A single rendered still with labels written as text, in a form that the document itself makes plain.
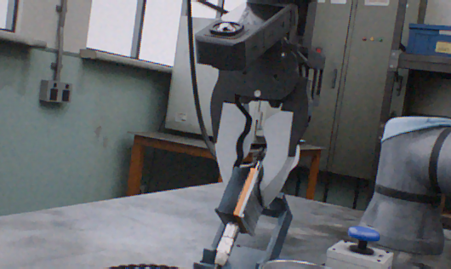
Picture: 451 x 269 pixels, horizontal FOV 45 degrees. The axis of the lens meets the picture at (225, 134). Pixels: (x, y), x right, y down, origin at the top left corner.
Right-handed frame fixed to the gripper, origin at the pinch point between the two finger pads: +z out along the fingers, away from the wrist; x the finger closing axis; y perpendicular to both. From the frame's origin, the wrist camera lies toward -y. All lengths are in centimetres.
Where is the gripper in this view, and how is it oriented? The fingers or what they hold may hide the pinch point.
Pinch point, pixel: (247, 190)
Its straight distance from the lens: 51.5
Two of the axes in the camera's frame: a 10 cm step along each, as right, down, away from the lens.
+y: 4.3, 0.0, 9.0
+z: -1.4, 9.9, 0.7
